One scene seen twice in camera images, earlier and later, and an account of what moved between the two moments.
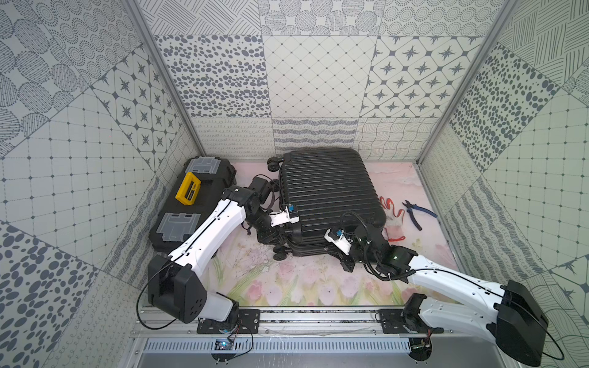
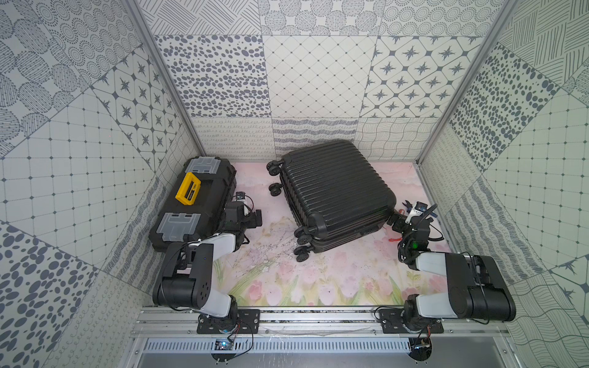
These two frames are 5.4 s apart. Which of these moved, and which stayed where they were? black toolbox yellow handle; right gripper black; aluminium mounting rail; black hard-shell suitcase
Moved: black hard-shell suitcase; right gripper black
Stayed: aluminium mounting rail; black toolbox yellow handle
